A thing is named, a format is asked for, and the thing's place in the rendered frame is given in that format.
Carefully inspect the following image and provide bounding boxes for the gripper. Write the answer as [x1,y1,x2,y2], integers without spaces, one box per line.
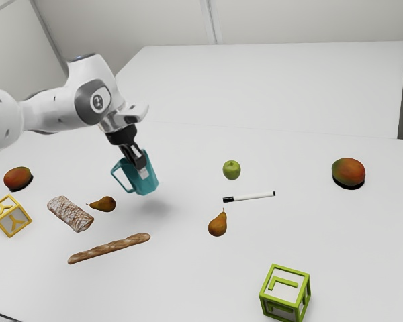
[104,124,149,181]

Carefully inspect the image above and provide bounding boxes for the teal faceted mug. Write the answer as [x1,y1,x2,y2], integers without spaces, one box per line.
[110,149,160,197]

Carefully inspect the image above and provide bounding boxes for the brown pear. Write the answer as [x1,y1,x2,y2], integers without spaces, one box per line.
[85,195,117,213]
[208,207,228,238]

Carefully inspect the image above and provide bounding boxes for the short floured bread loaf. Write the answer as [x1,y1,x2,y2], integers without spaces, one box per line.
[46,195,95,233]

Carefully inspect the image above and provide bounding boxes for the long baguette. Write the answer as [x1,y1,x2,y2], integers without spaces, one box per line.
[67,232,152,265]

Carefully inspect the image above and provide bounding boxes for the green apple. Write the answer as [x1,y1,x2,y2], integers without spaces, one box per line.
[222,160,242,181]

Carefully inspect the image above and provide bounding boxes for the white marker pen black cap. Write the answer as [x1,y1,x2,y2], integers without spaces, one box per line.
[222,191,277,203]

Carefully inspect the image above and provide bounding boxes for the red green mango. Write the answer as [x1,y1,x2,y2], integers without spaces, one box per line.
[3,166,32,189]
[331,157,367,185]

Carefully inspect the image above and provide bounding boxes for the yellow letter block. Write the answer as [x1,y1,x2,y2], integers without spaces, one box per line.
[0,193,33,239]

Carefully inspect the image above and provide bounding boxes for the green letter block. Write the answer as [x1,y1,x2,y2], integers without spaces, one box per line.
[258,263,312,322]

